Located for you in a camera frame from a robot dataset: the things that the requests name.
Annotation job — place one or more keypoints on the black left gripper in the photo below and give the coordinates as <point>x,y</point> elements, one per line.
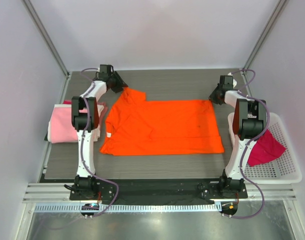
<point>121,83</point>

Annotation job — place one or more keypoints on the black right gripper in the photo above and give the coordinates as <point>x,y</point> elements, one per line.
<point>212,98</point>

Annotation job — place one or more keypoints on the orange t shirt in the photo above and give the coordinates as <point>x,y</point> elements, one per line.
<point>136,126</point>

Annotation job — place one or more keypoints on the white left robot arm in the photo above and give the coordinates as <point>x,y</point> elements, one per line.
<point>85,120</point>

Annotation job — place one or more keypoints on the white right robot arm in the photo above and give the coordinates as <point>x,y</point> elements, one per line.
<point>251,119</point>

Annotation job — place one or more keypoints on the dusty rose folded t shirt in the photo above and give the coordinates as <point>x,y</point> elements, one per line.
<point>102,108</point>

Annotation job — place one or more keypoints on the pink folded t shirt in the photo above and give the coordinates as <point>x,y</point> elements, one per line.
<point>60,128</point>

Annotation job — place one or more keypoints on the magenta t shirt in basket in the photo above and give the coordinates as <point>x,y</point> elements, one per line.
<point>266,150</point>

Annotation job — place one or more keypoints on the white plastic basket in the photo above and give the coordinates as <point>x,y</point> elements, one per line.
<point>285,169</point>

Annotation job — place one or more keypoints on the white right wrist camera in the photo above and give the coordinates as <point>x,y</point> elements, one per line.
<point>234,82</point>

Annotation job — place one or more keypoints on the right aluminium frame post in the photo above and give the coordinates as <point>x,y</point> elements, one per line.
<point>272,20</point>

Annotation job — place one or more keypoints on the aluminium frame post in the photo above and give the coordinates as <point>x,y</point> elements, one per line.
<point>272,20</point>
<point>45,36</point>

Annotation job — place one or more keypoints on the left aluminium frame post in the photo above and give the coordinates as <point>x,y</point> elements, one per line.
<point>45,36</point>

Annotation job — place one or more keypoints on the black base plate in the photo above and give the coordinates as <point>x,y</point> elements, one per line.
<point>103,196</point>

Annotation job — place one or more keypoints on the slotted cable duct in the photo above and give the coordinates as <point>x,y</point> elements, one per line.
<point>127,208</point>

